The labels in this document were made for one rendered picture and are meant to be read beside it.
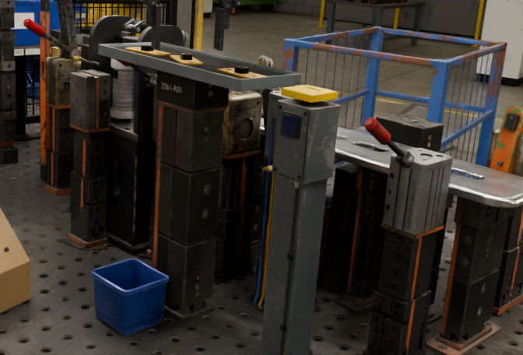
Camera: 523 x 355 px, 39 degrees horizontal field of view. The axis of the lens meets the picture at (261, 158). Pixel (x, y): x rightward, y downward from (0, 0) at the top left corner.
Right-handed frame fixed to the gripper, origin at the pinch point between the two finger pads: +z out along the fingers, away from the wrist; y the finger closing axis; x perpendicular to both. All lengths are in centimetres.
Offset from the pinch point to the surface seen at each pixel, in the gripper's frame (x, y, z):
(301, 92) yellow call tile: -26.2, 9.4, 4.2
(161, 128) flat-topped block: 1.3, -3.6, 16.2
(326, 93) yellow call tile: -26.7, 13.2, 4.2
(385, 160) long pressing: -9.8, 35.4, 20.2
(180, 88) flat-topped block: -3.4, -1.9, 8.1
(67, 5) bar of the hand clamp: 69, -10, 2
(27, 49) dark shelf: 103, -17, 18
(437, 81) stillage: 147, 157, 34
